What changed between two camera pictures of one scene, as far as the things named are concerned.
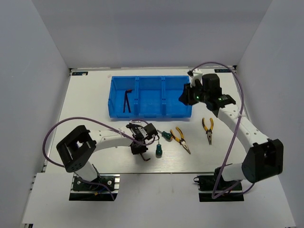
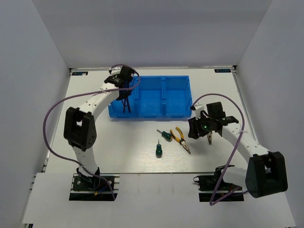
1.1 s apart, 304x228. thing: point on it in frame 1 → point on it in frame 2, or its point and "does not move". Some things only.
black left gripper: [135, 150] → [124, 96]
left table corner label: [79, 73] does not move
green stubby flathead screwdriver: [158, 151] does not move
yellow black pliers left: [182, 141] does not move
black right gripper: [186, 97] → [194, 127]
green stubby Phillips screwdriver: [166, 136] does not move
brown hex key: [144, 159] → [123, 105]
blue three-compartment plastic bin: [151, 97] does not move
